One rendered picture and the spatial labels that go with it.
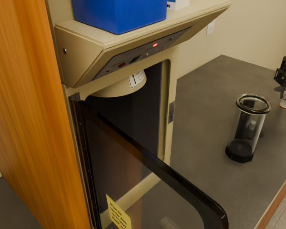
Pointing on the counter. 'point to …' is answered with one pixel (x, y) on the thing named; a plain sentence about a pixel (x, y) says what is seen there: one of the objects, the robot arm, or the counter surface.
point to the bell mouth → (123, 86)
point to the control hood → (125, 39)
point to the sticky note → (118, 215)
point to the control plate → (148, 48)
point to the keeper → (171, 112)
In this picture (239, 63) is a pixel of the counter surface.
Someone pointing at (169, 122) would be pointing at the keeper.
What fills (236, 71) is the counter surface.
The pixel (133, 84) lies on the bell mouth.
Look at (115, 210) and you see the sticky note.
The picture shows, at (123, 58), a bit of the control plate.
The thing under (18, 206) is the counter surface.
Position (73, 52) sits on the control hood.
